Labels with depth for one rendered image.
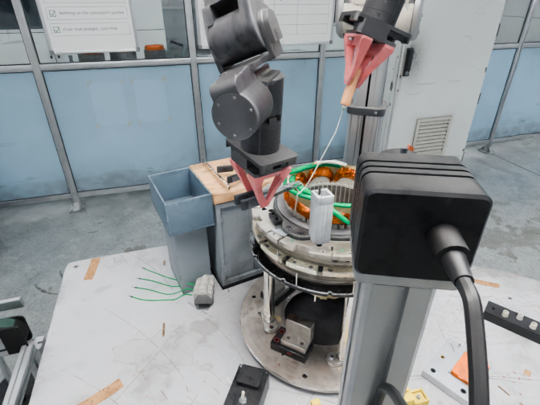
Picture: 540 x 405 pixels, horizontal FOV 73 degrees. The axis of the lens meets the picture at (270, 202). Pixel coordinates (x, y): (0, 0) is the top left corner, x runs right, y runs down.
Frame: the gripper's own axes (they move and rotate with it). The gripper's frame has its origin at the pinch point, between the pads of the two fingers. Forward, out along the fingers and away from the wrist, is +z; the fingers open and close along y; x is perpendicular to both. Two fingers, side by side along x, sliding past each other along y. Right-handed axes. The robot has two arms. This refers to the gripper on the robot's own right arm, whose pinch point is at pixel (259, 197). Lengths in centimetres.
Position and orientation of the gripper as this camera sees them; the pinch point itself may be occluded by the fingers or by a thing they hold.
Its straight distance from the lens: 59.0
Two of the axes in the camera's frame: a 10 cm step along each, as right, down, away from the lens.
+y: 5.7, 4.9, -6.6
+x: 8.2, -3.0, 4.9
